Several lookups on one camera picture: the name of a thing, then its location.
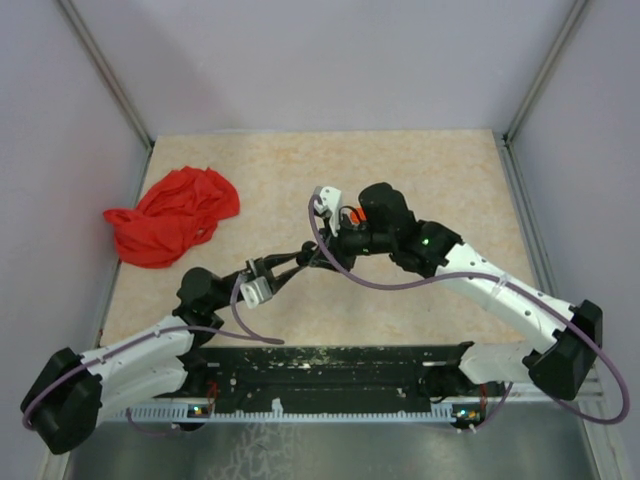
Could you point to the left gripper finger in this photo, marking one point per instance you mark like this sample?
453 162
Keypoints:
280 280
273 260

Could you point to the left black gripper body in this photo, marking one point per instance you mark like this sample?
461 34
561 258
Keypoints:
256 270

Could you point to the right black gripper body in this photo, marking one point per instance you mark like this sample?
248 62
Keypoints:
351 242

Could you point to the orange round case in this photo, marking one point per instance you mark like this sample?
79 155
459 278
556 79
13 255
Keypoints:
356 215

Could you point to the black round case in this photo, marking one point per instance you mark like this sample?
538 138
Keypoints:
308 254

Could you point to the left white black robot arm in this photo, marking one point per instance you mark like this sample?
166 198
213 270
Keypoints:
75 392

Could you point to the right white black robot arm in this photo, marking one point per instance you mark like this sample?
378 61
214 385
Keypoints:
560 340

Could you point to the red crumpled cloth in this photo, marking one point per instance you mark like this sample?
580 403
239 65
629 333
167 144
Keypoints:
177 213

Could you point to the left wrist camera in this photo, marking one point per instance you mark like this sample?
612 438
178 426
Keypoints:
256 292

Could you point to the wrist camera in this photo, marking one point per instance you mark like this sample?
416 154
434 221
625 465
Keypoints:
328 205
256 292

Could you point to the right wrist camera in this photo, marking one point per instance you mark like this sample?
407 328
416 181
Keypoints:
328 205

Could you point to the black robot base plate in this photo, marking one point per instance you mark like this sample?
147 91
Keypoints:
330 380

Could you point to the aluminium rail right side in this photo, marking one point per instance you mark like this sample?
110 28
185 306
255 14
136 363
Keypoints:
534 245

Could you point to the left aluminium frame post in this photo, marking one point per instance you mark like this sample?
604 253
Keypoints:
105 71

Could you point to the aluminium frame post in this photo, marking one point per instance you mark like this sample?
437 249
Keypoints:
105 71
569 28

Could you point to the right aluminium frame post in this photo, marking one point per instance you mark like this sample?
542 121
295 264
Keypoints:
569 28

